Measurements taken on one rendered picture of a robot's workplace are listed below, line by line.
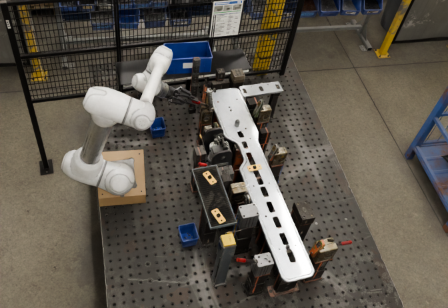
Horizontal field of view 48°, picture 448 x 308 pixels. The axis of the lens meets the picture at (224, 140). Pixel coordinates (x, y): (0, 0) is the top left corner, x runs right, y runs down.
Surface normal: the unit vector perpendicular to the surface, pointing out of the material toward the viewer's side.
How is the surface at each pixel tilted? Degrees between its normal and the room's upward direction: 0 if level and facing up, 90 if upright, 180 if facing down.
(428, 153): 0
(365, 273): 0
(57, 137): 0
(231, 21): 90
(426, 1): 90
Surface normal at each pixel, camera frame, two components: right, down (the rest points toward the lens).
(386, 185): 0.11, -0.64
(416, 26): 0.25, 0.77
